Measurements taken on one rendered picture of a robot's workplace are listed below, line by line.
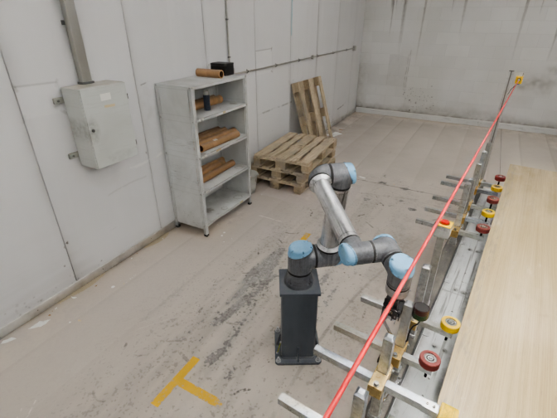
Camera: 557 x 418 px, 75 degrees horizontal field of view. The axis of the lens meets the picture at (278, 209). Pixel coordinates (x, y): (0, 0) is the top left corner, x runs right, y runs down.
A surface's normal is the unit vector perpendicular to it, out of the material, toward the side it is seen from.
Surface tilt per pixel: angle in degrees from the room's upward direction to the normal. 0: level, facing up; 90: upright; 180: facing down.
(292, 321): 90
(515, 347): 0
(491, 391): 0
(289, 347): 90
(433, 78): 90
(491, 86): 90
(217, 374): 0
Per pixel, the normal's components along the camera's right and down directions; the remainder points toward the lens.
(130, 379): 0.00, -0.88
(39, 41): 0.88, 0.22
